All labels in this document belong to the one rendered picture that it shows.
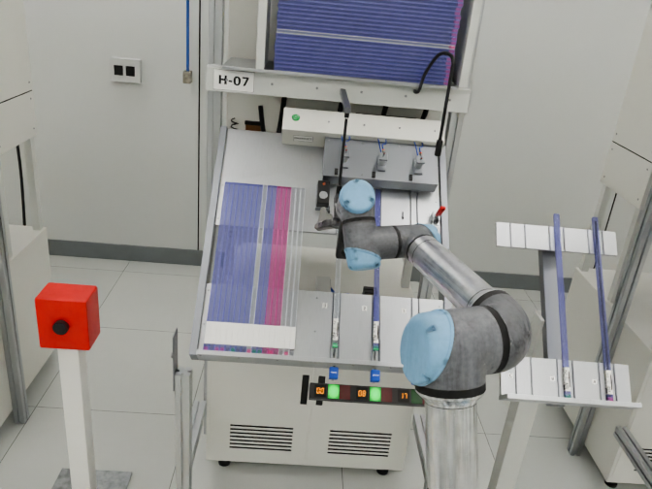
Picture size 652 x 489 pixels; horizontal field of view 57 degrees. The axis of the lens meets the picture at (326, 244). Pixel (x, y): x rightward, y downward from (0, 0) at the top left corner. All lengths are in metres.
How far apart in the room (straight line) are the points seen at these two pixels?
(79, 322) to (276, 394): 0.68
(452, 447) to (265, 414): 1.18
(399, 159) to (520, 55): 1.76
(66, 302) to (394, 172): 0.99
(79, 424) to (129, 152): 1.88
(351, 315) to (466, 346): 0.73
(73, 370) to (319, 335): 0.74
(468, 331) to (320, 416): 1.21
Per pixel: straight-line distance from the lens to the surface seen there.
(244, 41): 2.00
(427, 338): 0.97
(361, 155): 1.82
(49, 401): 2.73
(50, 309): 1.82
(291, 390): 2.07
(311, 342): 1.64
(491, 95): 3.48
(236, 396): 2.10
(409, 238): 1.34
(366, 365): 1.63
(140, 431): 2.52
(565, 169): 3.73
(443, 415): 1.03
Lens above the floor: 1.64
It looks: 24 degrees down
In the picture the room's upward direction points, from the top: 6 degrees clockwise
